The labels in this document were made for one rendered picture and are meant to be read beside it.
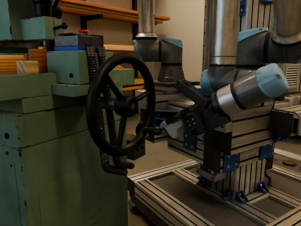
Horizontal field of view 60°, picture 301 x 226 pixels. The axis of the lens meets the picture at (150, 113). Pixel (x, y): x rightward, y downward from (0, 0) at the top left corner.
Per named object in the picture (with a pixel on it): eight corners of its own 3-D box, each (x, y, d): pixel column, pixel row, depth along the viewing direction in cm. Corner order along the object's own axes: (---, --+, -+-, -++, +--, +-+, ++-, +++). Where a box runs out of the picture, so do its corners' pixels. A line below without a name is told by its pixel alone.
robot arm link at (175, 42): (183, 63, 137) (184, 36, 135) (158, 63, 137) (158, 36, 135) (181, 63, 149) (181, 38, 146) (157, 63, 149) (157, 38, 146)
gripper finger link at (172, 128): (160, 144, 77) (185, 133, 72) (152, 126, 78) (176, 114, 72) (165, 142, 79) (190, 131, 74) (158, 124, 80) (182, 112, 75)
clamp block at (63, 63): (78, 85, 69) (76, 50, 67) (46, 83, 76) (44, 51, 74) (115, 81, 81) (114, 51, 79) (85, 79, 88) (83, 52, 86)
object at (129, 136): (135, 160, 104) (134, 141, 103) (111, 154, 111) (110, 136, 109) (146, 154, 111) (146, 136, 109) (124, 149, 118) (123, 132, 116)
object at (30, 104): (23, 114, 67) (21, 98, 66) (-17, 106, 78) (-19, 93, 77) (122, 96, 99) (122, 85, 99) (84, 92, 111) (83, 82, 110)
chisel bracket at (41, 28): (46, 44, 83) (44, 15, 81) (20, 45, 90) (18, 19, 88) (65, 45, 89) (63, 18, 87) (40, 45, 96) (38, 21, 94)
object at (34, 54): (32, 72, 75) (30, 48, 74) (29, 72, 76) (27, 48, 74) (94, 69, 95) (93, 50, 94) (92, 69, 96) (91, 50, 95)
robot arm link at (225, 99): (226, 83, 63) (236, 82, 69) (210, 92, 65) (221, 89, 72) (240, 112, 62) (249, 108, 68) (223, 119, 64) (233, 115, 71)
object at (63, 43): (78, 50, 68) (77, 28, 67) (51, 51, 74) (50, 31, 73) (111, 51, 79) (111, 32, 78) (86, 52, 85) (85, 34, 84)
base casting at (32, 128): (17, 150, 67) (14, 115, 65) (-69, 121, 97) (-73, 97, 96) (126, 118, 103) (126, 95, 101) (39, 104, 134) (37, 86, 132)
